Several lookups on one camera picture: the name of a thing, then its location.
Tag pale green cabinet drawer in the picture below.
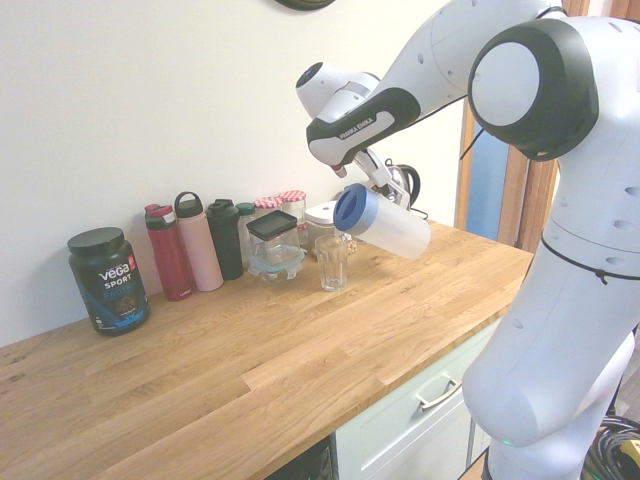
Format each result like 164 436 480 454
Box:
333 317 503 480

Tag black shaker bottle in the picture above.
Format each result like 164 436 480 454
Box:
205 198 245 281

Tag black round wall object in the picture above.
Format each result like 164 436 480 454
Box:
272 0 337 11

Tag steel kettle black handle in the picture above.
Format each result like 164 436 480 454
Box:
384 159 429 221

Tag yellow power box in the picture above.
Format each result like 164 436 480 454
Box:
618 438 640 472

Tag metal drawer handle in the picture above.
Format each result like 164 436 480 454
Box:
413 374 462 412

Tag white plastic pitcher blue lid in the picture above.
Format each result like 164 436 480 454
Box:
333 182 432 260

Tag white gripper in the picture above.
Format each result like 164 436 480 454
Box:
354 147 412 209

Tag glass container teal clip lid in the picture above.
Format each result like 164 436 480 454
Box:
248 246 307 287

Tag clear ribbed drinking glass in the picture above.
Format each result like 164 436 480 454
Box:
313 234 350 293

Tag coiled black cables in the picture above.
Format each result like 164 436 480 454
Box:
583 413 640 480

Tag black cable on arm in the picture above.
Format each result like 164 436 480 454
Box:
456 4 640 287

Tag jar with red gingham lid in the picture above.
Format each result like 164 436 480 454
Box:
253 196 284 222
278 189 308 247

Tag black Vega protein tub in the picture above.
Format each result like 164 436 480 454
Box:
67 227 152 337

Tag glass canister black lid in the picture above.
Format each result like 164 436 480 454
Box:
245 210 302 267

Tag red water bottle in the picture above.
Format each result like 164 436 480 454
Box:
144 203 195 302

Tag dark appliance under counter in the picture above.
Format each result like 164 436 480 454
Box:
277 433 337 480

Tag clear bottle green cap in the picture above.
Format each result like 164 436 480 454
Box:
235 201 257 270

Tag container white lid red dot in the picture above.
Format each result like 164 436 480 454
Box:
303 203 347 259

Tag pink bottle black cap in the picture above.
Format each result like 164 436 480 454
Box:
173 191 225 292

